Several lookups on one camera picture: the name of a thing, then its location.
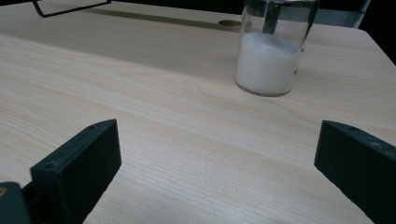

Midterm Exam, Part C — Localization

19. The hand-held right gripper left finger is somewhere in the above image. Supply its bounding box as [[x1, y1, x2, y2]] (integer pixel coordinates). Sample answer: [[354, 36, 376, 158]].
[[30, 119, 122, 224]]

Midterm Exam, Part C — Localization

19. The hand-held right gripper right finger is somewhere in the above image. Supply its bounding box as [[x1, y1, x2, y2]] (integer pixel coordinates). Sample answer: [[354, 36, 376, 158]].
[[314, 119, 396, 224]]

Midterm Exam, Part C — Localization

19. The glass jar of white granules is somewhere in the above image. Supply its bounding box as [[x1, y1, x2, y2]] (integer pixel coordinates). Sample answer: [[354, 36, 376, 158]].
[[233, 0, 320, 97]]

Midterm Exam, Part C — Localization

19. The black metal wire frame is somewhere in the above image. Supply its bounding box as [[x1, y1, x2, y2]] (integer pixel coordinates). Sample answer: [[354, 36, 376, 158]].
[[32, 0, 112, 19]]

